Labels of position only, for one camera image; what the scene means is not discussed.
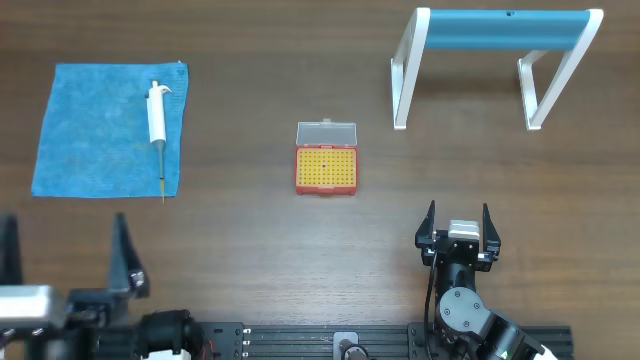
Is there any black cable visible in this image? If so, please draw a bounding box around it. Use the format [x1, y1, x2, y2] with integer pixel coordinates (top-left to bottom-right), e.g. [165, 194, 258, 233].
[422, 249, 442, 360]

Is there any blue cloth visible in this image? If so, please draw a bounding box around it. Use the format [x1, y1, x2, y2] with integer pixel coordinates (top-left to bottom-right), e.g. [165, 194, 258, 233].
[30, 61, 191, 199]

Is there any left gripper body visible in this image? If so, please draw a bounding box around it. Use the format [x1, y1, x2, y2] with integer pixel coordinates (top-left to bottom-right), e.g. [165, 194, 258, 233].
[64, 287, 135, 331]

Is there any white and blue stand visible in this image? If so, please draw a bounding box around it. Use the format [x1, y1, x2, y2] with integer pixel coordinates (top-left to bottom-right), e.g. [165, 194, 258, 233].
[390, 6, 605, 131]

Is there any white pipette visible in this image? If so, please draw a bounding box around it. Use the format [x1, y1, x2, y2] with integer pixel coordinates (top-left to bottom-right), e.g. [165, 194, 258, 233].
[145, 79, 174, 205]

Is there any red and yellow tip box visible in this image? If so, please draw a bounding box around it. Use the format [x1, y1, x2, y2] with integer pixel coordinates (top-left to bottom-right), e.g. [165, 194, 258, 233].
[294, 118, 359, 197]

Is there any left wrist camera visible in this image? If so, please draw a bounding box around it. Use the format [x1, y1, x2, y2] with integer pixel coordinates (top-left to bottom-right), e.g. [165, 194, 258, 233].
[0, 284, 69, 332]

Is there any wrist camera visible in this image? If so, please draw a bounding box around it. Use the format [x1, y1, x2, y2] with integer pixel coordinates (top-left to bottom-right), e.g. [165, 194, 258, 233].
[0, 284, 69, 332]
[447, 219, 481, 242]

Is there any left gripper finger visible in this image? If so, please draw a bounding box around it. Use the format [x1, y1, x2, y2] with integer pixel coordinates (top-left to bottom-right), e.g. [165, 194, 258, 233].
[0, 213, 24, 288]
[106, 212, 151, 302]

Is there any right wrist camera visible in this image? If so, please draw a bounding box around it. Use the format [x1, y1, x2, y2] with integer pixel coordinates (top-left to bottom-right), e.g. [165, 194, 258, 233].
[447, 219, 481, 242]

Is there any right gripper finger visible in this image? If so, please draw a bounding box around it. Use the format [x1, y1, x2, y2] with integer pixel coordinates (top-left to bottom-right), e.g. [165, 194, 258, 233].
[414, 200, 438, 252]
[480, 202, 503, 257]

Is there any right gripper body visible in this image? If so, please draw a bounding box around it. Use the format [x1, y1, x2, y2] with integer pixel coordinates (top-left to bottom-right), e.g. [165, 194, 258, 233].
[421, 229, 500, 273]

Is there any mounting rail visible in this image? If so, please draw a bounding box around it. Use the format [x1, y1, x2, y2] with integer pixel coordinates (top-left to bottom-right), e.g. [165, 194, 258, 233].
[192, 322, 574, 360]

